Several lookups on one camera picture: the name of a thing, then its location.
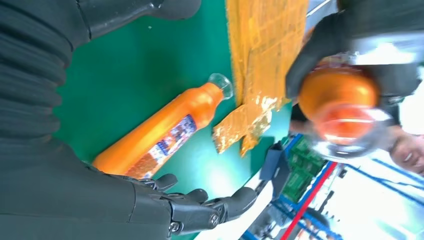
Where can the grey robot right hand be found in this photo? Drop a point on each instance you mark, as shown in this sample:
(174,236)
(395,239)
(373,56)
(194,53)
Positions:
(66,198)

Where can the yellow tape sheet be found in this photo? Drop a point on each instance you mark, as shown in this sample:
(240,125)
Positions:
(265,49)

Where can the red rail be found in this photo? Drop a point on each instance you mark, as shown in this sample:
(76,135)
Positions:
(309,198)

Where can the green plastic crate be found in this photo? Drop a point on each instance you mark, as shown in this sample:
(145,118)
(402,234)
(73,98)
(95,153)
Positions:
(303,165)

